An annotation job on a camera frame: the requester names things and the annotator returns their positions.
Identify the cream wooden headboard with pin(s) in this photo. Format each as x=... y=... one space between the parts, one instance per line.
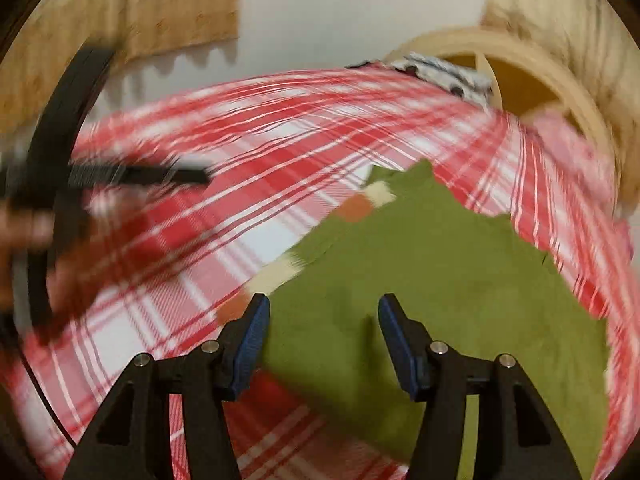
x=525 y=78

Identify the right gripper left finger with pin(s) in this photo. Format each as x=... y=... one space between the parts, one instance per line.
x=128 y=437

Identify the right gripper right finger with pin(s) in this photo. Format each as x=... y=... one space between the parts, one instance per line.
x=517 y=436

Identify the red plaid bed sheet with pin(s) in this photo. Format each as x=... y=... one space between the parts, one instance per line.
x=287 y=150

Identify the person's left hand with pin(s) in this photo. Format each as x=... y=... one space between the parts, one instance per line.
x=92 y=264

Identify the pink floral pillow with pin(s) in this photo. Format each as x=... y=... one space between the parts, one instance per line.
x=576 y=155

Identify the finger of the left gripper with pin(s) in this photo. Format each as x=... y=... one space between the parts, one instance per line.
x=148 y=175

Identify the dark item beside bedding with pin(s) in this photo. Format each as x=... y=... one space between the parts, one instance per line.
x=363 y=65

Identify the grey white folded bedding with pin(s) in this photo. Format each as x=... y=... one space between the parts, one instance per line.
x=463 y=82

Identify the green striped knit sweater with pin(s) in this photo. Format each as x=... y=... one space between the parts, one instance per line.
x=469 y=279

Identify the beige curtain left window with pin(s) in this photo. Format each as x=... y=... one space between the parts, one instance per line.
x=40 y=37

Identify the beige curtain behind headboard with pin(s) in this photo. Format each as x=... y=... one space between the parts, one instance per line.
x=589 y=39

